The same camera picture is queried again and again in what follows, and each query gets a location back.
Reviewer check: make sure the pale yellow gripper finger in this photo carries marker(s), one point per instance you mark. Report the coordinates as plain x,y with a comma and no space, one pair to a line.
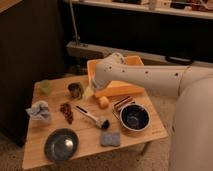
88,92

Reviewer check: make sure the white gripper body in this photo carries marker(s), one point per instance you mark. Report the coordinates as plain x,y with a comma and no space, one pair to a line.
98,80

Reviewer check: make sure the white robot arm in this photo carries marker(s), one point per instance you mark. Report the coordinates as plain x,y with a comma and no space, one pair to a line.
192,140

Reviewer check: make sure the small metal cup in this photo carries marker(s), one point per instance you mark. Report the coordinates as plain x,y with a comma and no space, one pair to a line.
76,90

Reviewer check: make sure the green plastic cup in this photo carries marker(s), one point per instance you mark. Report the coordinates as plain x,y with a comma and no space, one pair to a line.
45,87

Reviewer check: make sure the orange plastic dish rack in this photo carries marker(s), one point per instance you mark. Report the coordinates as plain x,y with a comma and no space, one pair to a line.
116,88

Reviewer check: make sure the brown grape bunch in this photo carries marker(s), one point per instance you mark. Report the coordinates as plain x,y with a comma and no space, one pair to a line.
65,109

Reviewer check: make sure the striped brown white box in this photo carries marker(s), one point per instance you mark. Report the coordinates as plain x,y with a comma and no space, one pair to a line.
120,104

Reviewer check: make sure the small wooden table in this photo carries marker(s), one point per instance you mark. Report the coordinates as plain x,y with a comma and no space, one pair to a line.
85,129

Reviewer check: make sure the blue grey sponge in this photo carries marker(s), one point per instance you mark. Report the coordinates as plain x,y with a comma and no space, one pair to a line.
110,139

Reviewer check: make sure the dark blue bowl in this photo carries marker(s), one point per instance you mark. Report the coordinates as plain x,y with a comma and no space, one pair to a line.
134,117

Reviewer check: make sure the crumpled blue white cloth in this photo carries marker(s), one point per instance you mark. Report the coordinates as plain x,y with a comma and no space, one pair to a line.
39,111

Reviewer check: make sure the round metal plate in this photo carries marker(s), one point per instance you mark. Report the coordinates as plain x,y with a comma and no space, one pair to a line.
61,145

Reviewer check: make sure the white shelf unit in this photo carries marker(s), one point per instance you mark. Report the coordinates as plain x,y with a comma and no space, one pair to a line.
101,28

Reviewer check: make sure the white handled dish brush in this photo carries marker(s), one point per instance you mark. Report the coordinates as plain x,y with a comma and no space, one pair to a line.
101,122

